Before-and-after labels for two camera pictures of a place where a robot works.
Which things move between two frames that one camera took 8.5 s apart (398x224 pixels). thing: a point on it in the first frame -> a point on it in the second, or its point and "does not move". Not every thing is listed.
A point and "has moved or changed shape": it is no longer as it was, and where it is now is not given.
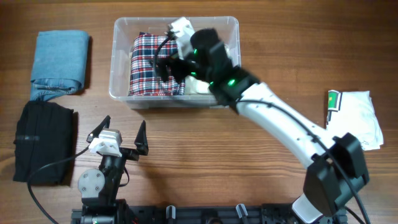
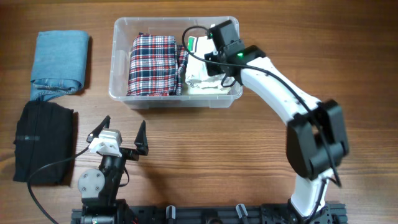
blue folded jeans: (60, 63) does not move
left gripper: (140, 142) does not move
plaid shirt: (143, 79) does not move
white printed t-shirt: (354, 112) has moved or changed shape
